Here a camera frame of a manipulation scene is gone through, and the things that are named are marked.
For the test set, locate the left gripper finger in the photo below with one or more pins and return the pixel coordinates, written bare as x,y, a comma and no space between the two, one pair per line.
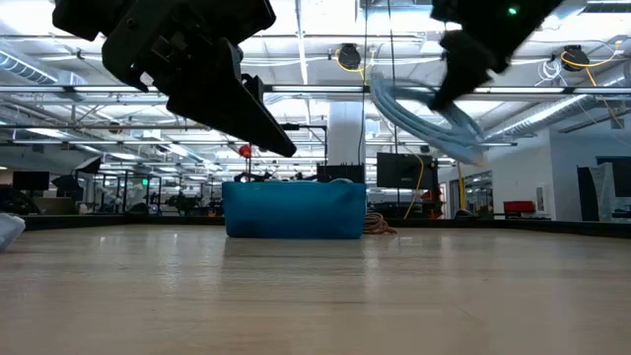
256,86
227,103

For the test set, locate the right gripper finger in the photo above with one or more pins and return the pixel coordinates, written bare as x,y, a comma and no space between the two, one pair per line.
466,64

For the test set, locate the teal plastic bin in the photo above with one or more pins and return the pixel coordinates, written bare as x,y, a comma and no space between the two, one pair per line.
293,209

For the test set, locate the red round object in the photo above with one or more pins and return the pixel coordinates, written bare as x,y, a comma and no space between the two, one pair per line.
245,151

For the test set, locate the black box on stand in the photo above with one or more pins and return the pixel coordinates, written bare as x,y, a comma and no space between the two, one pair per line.
340,173

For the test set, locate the large black monitor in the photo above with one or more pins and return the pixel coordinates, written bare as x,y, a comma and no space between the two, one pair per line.
406,171

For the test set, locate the red box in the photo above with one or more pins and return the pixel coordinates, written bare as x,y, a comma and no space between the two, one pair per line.
519,207

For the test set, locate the small black monitor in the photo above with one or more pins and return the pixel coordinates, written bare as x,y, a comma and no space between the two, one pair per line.
30,181

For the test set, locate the white bulb lamp metal base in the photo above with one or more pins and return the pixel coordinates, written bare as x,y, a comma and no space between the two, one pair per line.
10,231

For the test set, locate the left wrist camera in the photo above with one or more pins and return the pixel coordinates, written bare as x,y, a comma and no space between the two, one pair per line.
249,20

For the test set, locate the black camera rig frame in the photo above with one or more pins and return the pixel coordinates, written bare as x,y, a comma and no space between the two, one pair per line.
315,127

